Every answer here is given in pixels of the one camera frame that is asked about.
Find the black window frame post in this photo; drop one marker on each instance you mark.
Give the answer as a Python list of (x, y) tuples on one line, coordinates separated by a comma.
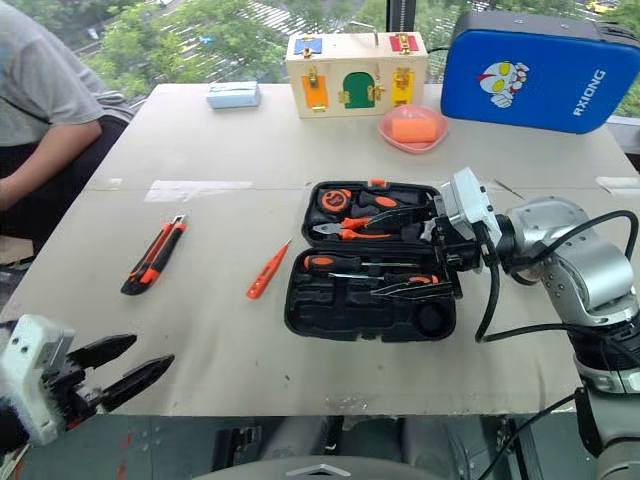
[(402, 15)]

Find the light blue tissue pack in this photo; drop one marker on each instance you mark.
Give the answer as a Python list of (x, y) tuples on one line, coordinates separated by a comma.
[(232, 96)]

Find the black plastic tool case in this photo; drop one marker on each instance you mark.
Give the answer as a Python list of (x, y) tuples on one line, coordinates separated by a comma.
[(350, 320)]

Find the pink plastic dish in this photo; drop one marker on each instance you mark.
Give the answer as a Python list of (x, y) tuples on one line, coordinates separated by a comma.
[(400, 143)]

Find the orange sponge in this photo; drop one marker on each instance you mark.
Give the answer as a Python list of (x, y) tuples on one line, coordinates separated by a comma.
[(414, 130)]

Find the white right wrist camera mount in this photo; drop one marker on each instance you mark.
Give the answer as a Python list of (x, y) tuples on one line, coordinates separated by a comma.
[(467, 200)]

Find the orange black utility knife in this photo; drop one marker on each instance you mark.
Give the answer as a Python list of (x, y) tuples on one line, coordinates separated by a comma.
[(155, 255)]

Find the orange black screwdriver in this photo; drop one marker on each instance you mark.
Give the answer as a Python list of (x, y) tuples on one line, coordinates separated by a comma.
[(412, 279), (320, 262)]

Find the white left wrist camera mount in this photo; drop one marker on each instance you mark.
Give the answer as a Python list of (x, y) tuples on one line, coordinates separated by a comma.
[(30, 360)]

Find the orange case latch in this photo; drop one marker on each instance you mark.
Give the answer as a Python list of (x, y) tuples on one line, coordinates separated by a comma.
[(376, 183)]

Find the dark rounded shape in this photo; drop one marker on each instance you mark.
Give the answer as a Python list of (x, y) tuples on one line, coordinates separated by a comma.
[(300, 435)]

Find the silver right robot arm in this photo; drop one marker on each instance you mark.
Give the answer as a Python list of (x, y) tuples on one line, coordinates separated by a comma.
[(590, 270)]

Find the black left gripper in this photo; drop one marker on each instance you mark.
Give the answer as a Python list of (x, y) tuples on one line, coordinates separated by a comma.
[(70, 390)]

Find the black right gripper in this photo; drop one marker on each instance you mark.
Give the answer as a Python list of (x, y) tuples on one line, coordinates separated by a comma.
[(457, 250)]

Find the wooden lock box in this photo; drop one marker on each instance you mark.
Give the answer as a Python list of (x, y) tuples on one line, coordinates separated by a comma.
[(340, 65)]

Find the blue RXIONG carry case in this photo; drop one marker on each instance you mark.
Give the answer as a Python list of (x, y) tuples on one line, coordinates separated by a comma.
[(540, 75)]

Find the person's bare forearm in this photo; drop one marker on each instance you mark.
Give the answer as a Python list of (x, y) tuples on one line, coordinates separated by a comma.
[(45, 160)]

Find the person in grey shirt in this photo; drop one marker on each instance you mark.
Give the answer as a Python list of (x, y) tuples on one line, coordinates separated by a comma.
[(35, 75)]

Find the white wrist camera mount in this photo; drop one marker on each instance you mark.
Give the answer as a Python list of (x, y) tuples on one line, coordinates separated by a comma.
[(30, 360), (467, 200)]

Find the grey rounded housing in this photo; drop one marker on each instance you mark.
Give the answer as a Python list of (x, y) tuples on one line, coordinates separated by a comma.
[(300, 471)]

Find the orange black tape measure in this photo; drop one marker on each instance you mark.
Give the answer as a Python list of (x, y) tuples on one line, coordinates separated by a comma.
[(334, 200)]

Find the orange test pen screwdriver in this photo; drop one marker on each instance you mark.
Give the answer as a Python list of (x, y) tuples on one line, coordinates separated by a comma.
[(262, 280)]

